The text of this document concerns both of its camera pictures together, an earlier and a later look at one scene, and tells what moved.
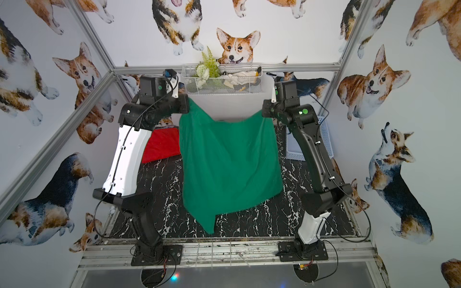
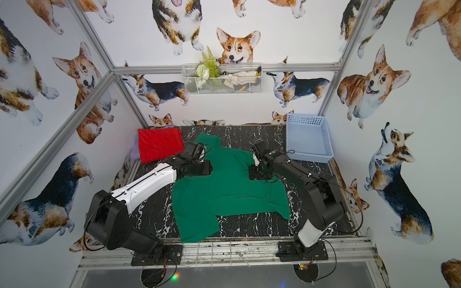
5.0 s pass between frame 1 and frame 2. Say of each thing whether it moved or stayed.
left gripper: moved
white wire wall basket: stayed
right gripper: moved
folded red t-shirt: stayed
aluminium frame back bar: stayed
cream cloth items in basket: stayed
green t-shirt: moved
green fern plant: stayed
